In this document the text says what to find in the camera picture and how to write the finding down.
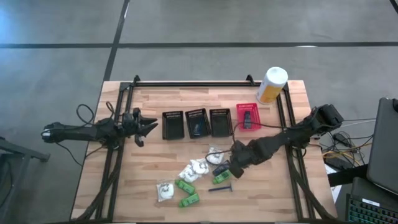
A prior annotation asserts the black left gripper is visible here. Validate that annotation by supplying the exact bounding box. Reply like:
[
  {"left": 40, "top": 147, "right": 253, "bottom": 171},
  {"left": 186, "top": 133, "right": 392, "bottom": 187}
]
[{"left": 120, "top": 107, "right": 159, "bottom": 147}]

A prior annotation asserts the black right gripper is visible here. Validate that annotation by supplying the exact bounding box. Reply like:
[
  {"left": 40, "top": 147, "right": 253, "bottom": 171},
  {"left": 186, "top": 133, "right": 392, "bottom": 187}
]
[{"left": 229, "top": 139, "right": 267, "bottom": 180}]

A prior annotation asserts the dark blue travel bottle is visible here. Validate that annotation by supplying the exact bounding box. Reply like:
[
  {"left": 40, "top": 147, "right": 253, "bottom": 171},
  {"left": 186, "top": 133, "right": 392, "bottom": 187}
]
[
  {"left": 212, "top": 161, "right": 231, "bottom": 177},
  {"left": 243, "top": 111, "right": 253, "bottom": 130}
]

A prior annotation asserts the clear bag of cotton pads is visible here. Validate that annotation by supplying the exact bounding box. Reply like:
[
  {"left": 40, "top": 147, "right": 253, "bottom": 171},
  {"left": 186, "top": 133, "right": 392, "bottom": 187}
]
[
  {"left": 155, "top": 179, "right": 175, "bottom": 203},
  {"left": 205, "top": 146, "right": 225, "bottom": 166},
  {"left": 190, "top": 158, "right": 211, "bottom": 175},
  {"left": 178, "top": 164, "right": 200, "bottom": 184}
]

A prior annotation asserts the black plastic basket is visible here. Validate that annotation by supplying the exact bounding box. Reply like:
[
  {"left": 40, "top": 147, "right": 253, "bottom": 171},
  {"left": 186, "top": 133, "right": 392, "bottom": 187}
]
[
  {"left": 185, "top": 108, "right": 211, "bottom": 139},
  {"left": 161, "top": 110, "right": 185, "bottom": 141},
  {"left": 208, "top": 108, "right": 234, "bottom": 138}
]

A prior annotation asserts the red plastic basket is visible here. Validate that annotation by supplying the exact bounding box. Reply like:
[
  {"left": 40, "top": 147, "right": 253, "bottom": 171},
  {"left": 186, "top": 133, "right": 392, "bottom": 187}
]
[{"left": 236, "top": 103, "right": 262, "bottom": 131}]

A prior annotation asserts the white yellow wipes canister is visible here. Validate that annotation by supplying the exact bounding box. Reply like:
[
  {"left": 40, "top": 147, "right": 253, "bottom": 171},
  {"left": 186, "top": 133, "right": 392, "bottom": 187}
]
[{"left": 256, "top": 66, "right": 289, "bottom": 105}]

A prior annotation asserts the white paper sheet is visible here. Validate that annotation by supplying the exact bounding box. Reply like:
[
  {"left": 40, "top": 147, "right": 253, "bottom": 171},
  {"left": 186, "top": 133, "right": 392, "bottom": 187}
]
[{"left": 325, "top": 164, "right": 343, "bottom": 203}]

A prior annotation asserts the black power adapter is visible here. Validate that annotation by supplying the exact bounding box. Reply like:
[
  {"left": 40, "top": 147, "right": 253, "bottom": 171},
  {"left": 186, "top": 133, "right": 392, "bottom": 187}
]
[{"left": 331, "top": 132, "right": 346, "bottom": 144}]

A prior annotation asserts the grey metal stand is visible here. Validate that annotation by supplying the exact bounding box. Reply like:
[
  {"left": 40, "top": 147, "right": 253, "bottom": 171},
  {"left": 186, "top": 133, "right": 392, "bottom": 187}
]
[{"left": 0, "top": 136, "right": 51, "bottom": 218}]

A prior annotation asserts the backlit black keyboard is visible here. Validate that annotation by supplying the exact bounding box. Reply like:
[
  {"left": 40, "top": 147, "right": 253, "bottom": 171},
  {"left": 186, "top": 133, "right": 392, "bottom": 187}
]
[{"left": 345, "top": 193, "right": 398, "bottom": 224}]

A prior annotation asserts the grey laptop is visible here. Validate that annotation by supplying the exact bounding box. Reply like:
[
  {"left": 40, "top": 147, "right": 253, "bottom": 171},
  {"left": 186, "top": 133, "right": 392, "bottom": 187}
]
[{"left": 366, "top": 96, "right": 398, "bottom": 195}]

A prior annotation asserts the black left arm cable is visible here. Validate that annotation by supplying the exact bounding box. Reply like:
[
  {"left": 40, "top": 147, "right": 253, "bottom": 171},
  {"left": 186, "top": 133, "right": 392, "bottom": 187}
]
[{"left": 55, "top": 101, "right": 116, "bottom": 167}]

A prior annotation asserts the yellow cable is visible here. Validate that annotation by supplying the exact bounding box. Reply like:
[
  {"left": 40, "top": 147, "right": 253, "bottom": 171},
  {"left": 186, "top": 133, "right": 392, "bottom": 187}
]
[{"left": 322, "top": 144, "right": 373, "bottom": 160}]

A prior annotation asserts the black strap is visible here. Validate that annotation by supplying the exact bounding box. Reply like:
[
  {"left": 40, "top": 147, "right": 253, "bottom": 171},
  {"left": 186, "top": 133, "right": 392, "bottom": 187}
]
[{"left": 326, "top": 164, "right": 369, "bottom": 187}]

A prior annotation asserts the white cable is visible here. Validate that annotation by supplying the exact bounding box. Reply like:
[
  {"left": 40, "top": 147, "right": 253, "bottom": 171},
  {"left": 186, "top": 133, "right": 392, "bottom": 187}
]
[{"left": 340, "top": 119, "right": 377, "bottom": 129}]

